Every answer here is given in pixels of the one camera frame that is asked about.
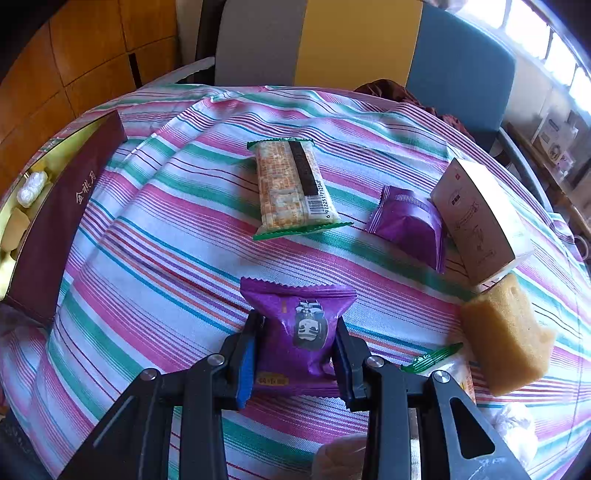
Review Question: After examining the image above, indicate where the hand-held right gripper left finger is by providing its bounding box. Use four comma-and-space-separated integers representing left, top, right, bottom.
58, 310, 269, 480

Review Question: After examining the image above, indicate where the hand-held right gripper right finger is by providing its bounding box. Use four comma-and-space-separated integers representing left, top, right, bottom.
333, 318, 532, 480

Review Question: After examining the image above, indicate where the large purple snack packet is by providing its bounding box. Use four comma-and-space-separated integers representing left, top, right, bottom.
240, 276, 357, 398

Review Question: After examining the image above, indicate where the yellow sponge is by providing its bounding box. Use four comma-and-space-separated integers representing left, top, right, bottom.
459, 273, 557, 397

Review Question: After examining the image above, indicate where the maroon gift box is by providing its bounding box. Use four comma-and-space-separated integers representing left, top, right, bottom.
0, 111, 129, 328

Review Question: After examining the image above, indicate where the beige rounded object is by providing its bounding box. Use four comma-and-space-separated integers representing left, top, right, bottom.
313, 434, 370, 480

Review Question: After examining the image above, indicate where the cracker packet with green edges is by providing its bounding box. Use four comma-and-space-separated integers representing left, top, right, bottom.
247, 137, 354, 241
401, 342, 476, 407

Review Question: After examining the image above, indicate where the small purple snack packet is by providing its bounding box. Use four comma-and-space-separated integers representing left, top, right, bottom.
365, 185, 448, 274

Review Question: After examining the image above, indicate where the white plastic bag ball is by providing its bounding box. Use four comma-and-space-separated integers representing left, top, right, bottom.
485, 401, 539, 467

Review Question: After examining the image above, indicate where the white cardboard box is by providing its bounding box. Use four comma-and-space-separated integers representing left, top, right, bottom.
430, 158, 535, 287

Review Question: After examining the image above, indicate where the dark red cloth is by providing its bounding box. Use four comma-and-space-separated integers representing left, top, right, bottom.
355, 79, 476, 144

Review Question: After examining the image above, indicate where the white wrapped pastry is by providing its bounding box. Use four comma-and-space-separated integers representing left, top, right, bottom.
16, 170, 49, 208

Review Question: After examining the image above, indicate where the white printed box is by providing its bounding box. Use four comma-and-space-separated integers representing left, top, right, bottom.
531, 111, 580, 162

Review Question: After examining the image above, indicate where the grey yellow blue armchair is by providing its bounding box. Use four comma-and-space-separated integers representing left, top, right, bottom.
194, 0, 552, 208

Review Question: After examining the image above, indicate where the orange wooden cabinet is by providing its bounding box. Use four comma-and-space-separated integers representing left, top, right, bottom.
0, 0, 183, 195

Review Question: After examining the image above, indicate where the window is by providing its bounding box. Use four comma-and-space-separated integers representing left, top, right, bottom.
455, 0, 591, 116

